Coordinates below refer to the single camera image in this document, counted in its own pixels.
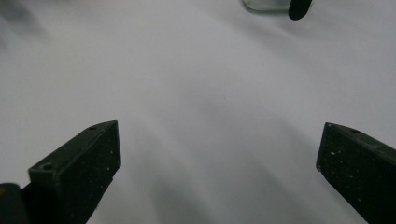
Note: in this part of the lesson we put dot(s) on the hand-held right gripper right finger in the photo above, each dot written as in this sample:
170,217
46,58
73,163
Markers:
358,168

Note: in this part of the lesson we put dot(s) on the white table sheet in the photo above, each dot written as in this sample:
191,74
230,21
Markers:
199,77

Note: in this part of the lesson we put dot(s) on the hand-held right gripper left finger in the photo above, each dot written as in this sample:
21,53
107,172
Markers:
77,174

